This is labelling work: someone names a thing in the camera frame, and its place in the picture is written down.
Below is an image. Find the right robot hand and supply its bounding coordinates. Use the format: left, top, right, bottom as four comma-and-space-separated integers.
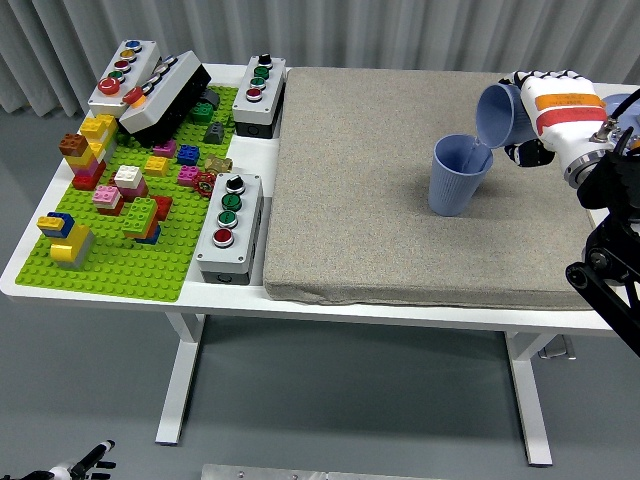
499, 68, 609, 174

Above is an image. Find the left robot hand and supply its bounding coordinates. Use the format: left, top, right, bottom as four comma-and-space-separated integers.
22, 439, 117, 480

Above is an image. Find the blue ribbed plastic cup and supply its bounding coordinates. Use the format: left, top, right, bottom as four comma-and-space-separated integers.
427, 132, 495, 218
473, 83, 536, 150

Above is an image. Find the blue plastic plate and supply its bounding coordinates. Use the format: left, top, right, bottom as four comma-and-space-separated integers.
599, 92, 640, 151

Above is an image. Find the white table leg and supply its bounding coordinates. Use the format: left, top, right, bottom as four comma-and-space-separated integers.
154, 312, 206, 446
503, 330, 555, 468

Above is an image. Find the green studded baseplate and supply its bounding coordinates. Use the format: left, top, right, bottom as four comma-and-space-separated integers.
14, 85, 240, 304

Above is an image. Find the grey metal plate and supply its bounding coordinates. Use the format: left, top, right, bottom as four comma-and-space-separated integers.
200, 463, 451, 480

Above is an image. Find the blue yellow grey brick stack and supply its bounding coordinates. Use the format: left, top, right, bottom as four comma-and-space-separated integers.
36, 211, 96, 272

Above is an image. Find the grey-brown cushion mat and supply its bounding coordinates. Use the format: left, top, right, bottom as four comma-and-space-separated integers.
263, 67, 601, 310

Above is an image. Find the green orange brick stack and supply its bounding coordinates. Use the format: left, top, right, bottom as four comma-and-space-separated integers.
120, 197, 164, 246

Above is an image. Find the pink red brick stack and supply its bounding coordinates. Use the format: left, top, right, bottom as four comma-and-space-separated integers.
91, 184, 126, 217

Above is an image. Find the grey pleated curtain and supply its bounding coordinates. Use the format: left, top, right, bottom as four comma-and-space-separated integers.
0, 0, 640, 119

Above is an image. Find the white pink brick stack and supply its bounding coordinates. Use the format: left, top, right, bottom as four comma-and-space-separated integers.
113, 164, 149, 202

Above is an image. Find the grey four-button control box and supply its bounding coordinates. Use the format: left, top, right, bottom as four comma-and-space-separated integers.
194, 173, 264, 287
231, 53, 287, 140

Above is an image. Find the brown yellow red brick stack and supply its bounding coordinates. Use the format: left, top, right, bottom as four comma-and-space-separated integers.
58, 133, 107, 192

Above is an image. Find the yellow toy brick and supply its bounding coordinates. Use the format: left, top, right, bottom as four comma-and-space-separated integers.
143, 155, 171, 178

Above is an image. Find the blue toy brick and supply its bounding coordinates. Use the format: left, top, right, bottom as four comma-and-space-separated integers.
176, 143, 202, 167

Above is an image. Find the yellow white brick stack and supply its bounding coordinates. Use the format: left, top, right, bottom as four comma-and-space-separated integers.
78, 113, 119, 152

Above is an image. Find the dark green toy brick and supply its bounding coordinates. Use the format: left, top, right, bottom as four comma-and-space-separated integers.
188, 101, 218, 124

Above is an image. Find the tilted white black control box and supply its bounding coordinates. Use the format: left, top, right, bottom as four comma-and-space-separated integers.
118, 49, 213, 150

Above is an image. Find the white five-button control box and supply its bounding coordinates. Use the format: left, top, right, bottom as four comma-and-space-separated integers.
87, 39, 162, 120

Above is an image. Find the grey metal bracket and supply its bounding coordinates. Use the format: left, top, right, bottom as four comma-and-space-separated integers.
537, 335, 577, 361

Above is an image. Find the brass valve red handle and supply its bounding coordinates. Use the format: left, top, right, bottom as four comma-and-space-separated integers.
193, 154, 234, 198

